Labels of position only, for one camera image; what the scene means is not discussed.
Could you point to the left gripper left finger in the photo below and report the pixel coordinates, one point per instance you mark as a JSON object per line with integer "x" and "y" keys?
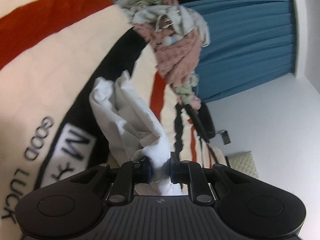
{"x": 129, "y": 174}

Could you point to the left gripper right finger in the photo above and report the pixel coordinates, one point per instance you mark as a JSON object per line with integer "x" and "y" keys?
{"x": 191, "y": 174}

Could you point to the white t-shirt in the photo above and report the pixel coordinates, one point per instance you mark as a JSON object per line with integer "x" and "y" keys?
{"x": 133, "y": 132}

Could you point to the beige quilted headboard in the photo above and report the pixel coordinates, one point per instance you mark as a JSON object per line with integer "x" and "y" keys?
{"x": 243, "y": 162}

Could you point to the light green garment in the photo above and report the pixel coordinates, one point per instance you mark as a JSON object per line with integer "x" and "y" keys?
{"x": 186, "y": 93}

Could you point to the pink fluffy blanket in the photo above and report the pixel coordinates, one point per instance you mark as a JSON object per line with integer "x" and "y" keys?
{"x": 177, "y": 56}

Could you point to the right blue curtain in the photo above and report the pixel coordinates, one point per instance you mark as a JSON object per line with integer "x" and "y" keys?
{"x": 251, "y": 42}

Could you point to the grey-white hoodie on pile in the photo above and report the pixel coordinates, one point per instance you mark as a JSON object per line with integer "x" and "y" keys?
{"x": 183, "y": 20}

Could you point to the striped fleece blanket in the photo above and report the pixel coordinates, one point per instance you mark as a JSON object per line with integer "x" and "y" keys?
{"x": 52, "y": 51}

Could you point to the wall power socket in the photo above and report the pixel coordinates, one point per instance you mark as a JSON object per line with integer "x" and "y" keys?
{"x": 225, "y": 137}

